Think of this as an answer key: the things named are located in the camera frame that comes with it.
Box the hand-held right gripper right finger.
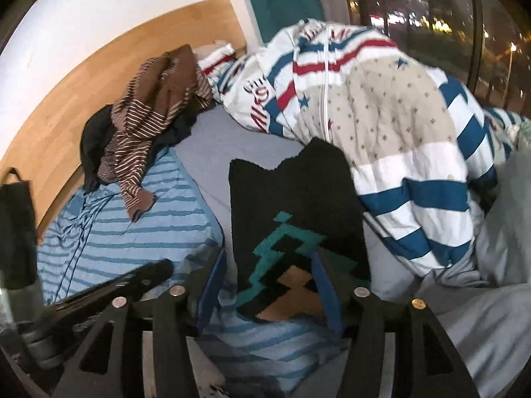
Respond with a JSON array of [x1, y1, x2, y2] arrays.
[[311, 249, 482, 398]]

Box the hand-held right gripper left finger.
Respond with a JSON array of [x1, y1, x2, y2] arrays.
[[52, 251, 228, 398]]

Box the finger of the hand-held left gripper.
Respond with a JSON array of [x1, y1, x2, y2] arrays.
[[54, 259, 174, 313]]

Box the black patterned knit sweater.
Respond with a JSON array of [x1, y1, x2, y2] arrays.
[[228, 137, 372, 324]]

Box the blue striped cloth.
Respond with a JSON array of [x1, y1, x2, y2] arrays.
[[37, 147, 349, 396]]

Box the black cloth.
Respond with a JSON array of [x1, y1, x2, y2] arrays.
[[80, 103, 197, 193]]

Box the wooden headboard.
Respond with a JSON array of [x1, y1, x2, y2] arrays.
[[0, 0, 250, 241]]

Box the blue-grey bed sheet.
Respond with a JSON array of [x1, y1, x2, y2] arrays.
[[172, 105, 419, 299]]

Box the brown striped cloth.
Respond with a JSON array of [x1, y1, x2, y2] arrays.
[[97, 43, 216, 221]]

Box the grey blanket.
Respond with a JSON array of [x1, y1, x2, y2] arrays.
[[344, 141, 531, 398]]

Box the white quilt red blue stripes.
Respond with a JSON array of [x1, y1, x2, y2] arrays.
[[197, 19, 531, 278]]

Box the teal curtain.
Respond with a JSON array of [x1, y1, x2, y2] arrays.
[[238, 0, 326, 44]]

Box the glass window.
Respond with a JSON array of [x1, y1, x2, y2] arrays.
[[336, 0, 531, 112]]

